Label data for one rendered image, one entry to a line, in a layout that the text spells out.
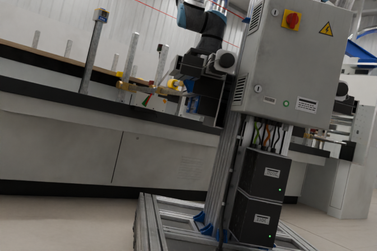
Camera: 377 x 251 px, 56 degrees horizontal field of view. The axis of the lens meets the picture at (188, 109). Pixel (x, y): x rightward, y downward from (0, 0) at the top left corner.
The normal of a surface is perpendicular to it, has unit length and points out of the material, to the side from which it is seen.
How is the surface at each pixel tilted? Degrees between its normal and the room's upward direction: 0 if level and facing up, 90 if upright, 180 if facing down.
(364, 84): 90
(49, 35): 90
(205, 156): 90
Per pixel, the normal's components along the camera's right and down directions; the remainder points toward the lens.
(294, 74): 0.14, 0.01
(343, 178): -0.74, -0.19
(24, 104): 0.63, 0.12
